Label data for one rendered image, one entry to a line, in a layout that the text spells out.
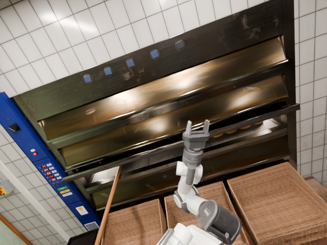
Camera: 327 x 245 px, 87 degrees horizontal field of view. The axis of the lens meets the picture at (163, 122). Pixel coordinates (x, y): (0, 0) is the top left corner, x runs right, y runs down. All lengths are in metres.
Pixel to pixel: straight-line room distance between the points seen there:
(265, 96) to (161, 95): 0.76
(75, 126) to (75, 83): 0.32
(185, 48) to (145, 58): 0.27
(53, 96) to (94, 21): 0.58
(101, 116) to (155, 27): 0.71
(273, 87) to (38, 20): 1.59
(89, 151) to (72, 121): 0.27
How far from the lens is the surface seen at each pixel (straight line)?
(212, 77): 1.27
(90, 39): 1.27
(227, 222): 0.85
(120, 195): 1.77
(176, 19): 1.22
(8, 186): 2.03
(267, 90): 1.48
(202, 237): 0.79
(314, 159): 2.05
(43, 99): 1.48
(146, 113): 1.29
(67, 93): 1.38
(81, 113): 1.41
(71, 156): 1.61
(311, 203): 1.89
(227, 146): 1.54
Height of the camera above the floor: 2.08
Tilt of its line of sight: 23 degrees down
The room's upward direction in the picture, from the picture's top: 20 degrees counter-clockwise
